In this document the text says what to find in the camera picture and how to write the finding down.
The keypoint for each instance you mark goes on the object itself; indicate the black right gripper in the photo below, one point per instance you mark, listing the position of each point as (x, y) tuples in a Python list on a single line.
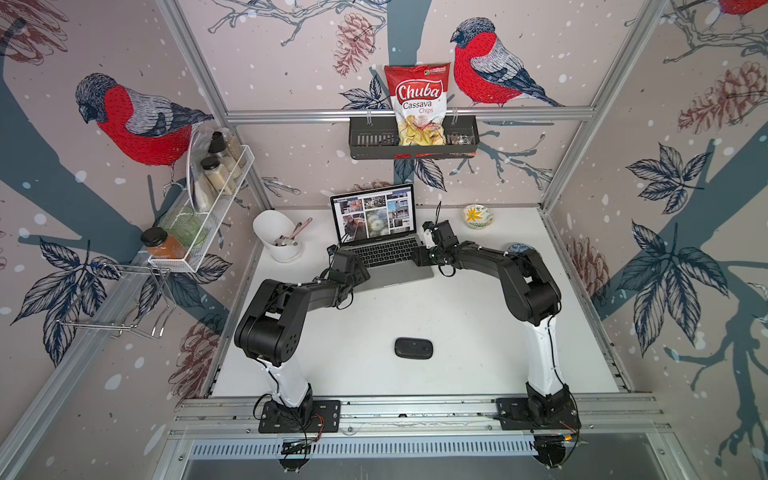
[(417, 254)]

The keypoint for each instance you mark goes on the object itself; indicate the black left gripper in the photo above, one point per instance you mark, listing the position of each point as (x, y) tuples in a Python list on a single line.
[(361, 273)]

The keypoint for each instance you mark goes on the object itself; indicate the silver laptop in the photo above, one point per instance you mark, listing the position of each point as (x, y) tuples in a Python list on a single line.
[(379, 226)]

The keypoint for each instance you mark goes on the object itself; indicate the black wireless mouse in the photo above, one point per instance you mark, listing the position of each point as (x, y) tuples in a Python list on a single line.
[(413, 348)]

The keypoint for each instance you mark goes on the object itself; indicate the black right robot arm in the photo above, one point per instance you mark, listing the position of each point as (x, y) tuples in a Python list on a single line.
[(531, 296)]

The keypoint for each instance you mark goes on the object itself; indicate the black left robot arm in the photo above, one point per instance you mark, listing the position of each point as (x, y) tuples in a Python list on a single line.
[(270, 330)]

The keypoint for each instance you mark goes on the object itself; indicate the yellow flower ceramic bowl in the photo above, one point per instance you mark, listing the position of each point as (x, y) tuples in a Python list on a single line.
[(477, 216)]

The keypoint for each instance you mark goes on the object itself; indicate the blue patterned ceramic bowl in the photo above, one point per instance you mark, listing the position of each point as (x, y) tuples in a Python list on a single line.
[(518, 248)]

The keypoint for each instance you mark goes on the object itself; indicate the white utensil holder cup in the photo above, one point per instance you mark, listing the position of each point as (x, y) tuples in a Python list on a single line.
[(274, 230)]

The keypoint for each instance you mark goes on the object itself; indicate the red cassava chips bag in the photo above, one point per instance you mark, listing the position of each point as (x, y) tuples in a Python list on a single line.
[(418, 95)]

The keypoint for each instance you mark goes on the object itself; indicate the green glass bowl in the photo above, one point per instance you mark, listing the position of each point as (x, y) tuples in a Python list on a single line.
[(185, 225)]

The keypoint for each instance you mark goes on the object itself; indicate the beige bottle black cap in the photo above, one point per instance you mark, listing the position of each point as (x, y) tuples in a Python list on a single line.
[(219, 148), (218, 175)]

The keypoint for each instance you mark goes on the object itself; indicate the orange jar with black lid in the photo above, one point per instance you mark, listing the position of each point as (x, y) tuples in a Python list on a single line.
[(161, 244)]

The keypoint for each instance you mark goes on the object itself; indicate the pink handled utensil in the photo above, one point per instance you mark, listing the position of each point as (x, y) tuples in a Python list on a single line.
[(292, 238)]

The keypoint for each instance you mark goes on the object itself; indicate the black wall basket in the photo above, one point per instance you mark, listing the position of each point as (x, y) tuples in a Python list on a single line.
[(384, 138)]

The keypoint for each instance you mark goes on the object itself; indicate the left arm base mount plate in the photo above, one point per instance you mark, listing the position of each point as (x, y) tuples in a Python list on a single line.
[(321, 417)]

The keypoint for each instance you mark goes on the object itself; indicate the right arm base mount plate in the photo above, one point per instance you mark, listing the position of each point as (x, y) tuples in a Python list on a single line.
[(525, 414)]

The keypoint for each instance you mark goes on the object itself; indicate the chrome wire wall rack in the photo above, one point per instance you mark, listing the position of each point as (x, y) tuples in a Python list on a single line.
[(140, 304)]

